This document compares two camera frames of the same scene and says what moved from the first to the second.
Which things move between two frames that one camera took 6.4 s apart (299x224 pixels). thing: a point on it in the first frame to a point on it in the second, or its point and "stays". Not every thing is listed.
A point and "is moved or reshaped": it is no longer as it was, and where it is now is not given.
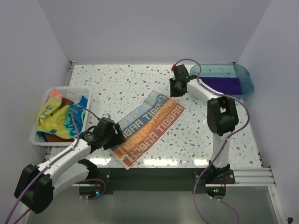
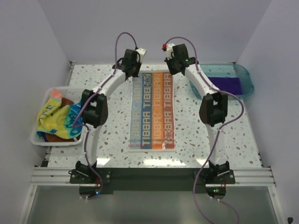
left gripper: [118, 137] to [138, 64]
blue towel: [79, 115] stays
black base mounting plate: [109, 180] stays
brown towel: [65, 101] stays
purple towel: [225, 85] stays
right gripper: [173, 93] to [172, 72]
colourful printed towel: [143, 125] is moved or reshaped
